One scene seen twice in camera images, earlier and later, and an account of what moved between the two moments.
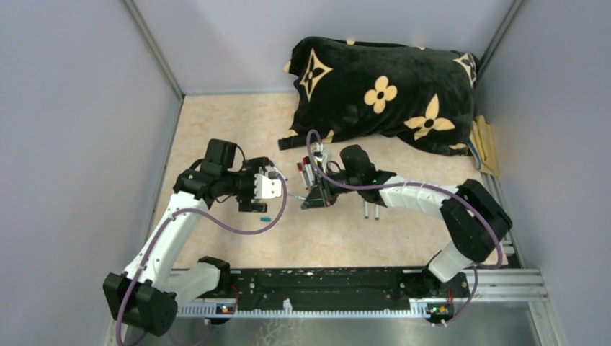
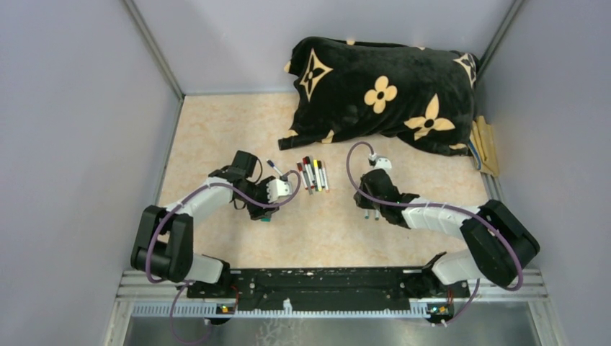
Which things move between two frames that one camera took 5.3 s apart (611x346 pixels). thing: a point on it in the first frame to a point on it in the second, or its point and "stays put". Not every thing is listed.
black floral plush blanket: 425,96 stays put
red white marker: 305,162 stays put
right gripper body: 329,190 to 364,205
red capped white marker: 300,166 stays put
